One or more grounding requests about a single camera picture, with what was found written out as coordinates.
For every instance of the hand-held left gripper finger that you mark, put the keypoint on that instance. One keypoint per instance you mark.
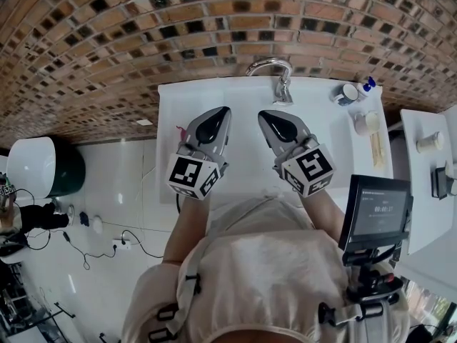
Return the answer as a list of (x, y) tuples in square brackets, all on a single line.
[(210, 130)]

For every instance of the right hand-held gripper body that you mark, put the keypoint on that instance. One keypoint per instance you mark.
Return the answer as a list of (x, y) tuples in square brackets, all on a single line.
[(310, 168)]

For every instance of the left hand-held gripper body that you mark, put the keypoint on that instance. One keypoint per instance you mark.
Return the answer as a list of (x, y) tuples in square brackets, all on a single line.
[(185, 172)]

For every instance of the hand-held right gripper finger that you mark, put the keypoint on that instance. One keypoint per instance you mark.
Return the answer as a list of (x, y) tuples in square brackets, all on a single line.
[(278, 129)]

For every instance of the pink cloth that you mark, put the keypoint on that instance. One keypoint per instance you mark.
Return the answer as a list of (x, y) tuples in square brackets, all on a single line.
[(181, 130)]

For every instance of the chrome faucet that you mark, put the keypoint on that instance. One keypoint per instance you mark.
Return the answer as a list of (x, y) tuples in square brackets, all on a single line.
[(283, 91)]

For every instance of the person's right forearm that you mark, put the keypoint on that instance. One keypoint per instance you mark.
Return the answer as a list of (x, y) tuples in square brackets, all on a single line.
[(323, 216)]

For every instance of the person's left forearm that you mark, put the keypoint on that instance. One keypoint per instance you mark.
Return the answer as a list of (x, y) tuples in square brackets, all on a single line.
[(189, 227)]

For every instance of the white rectangular sink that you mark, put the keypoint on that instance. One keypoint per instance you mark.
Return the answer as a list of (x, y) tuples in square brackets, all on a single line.
[(200, 95)]

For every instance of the beige wooden strip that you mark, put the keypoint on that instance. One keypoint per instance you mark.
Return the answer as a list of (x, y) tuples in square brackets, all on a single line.
[(377, 150)]

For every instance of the white mug with dark outside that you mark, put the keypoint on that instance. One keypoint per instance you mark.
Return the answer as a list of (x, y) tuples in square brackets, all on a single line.
[(350, 93)]

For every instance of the black monitor screen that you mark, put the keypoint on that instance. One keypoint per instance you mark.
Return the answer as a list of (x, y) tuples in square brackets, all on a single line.
[(378, 213)]

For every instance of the white power strip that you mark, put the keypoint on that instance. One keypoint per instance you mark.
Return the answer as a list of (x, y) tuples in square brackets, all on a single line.
[(121, 245)]

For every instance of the white bottle with blue cap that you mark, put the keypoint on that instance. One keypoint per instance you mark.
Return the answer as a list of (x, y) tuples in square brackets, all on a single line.
[(367, 84)]

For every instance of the white round disc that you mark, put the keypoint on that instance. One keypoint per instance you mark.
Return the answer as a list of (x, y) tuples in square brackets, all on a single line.
[(99, 224)]

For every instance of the person's cream shirt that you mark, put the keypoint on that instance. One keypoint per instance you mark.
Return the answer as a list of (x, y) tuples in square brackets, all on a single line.
[(271, 270)]

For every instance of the small black floor object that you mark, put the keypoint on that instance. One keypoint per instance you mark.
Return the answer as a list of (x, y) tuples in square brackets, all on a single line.
[(84, 218)]

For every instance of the white side counter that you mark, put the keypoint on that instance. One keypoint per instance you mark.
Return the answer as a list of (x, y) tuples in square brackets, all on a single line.
[(417, 123)]

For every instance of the cream paper cup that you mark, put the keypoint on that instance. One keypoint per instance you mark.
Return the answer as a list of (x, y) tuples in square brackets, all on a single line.
[(430, 142)]

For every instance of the black box device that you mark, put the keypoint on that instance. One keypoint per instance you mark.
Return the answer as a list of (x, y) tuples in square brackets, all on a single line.
[(442, 181)]

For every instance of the black stand foot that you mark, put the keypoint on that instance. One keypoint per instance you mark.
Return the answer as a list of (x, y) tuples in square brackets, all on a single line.
[(64, 309)]

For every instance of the white wall plate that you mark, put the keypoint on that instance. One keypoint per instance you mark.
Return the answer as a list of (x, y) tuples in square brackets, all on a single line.
[(143, 121)]

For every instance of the black monitor mount rig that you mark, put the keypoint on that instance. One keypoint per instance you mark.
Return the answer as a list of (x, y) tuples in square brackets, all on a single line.
[(371, 277)]

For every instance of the round white basin green pedestal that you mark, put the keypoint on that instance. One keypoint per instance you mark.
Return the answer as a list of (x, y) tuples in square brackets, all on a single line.
[(32, 163)]

